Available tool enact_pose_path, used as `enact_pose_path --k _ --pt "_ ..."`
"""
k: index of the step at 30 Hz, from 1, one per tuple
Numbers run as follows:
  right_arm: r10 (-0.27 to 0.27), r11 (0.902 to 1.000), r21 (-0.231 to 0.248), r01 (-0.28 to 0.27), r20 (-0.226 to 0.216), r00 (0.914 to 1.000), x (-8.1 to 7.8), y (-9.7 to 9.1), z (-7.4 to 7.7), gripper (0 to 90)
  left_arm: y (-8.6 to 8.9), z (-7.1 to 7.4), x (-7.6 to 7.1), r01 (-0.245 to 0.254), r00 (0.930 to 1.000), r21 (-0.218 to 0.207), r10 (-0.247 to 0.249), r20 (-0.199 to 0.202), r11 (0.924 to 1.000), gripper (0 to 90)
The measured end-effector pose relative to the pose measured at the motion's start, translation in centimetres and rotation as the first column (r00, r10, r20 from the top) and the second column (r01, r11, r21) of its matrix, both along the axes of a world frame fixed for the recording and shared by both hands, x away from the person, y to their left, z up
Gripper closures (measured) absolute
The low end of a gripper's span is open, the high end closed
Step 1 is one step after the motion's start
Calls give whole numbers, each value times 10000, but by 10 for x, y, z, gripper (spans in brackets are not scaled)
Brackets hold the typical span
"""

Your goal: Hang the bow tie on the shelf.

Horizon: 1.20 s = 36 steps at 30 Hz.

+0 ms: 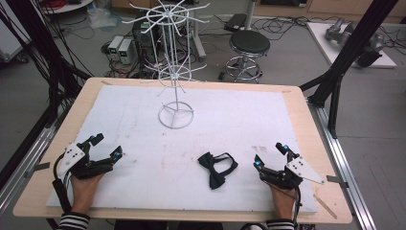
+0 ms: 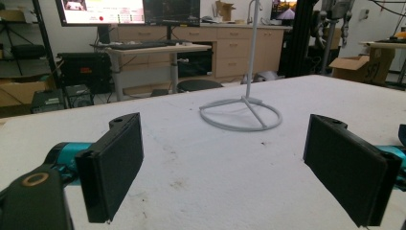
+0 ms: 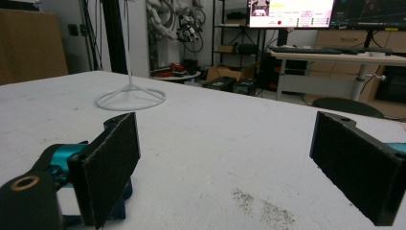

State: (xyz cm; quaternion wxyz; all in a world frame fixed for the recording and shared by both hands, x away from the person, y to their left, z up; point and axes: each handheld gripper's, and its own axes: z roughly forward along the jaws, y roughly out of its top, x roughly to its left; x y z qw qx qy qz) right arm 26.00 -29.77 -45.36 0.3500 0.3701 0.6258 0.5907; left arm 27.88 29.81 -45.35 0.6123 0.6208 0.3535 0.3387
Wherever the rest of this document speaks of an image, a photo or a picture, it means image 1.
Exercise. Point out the grey metal post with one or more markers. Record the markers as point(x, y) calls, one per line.
point(250, 14)

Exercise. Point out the black computer tower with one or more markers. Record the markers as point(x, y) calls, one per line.
point(143, 32)

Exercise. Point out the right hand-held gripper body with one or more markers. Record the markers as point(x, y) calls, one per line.
point(284, 177)

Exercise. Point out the thin wooden stick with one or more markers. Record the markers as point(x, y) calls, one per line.
point(325, 206)

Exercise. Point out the person's dark trousers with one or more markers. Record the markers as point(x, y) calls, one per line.
point(166, 226)

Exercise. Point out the grey metal stand leg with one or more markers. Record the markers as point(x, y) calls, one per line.
point(199, 44)

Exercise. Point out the grey metal table clamp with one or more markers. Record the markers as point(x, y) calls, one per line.
point(337, 181)
point(38, 167)

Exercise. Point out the black bow tie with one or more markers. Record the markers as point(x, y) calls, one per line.
point(213, 167)

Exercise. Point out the white floor board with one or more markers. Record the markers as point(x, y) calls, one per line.
point(321, 40)

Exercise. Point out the clear plastic bag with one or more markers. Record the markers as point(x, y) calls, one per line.
point(100, 16)

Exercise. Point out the aluminium rail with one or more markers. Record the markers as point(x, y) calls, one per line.
point(19, 179)
point(348, 191)

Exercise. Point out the white foam mat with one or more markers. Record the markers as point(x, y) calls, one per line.
point(223, 127)

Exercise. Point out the black round stool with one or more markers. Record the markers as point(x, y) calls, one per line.
point(249, 42)

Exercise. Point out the grey bench power supply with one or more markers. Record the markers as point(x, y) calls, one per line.
point(125, 51)
point(114, 47)

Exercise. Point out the grey robot parts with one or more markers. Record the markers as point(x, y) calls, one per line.
point(335, 30)

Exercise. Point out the black metal frame stand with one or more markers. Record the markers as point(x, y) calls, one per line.
point(28, 19)
point(367, 32)

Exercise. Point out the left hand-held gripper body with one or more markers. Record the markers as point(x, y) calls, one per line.
point(83, 167)

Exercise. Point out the person's right hand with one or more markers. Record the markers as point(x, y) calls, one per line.
point(282, 201)

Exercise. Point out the black flat box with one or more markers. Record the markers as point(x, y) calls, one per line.
point(234, 22)

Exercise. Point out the round white table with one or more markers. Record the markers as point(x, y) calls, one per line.
point(65, 5)

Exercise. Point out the person's left hand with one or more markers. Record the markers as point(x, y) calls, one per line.
point(82, 193)

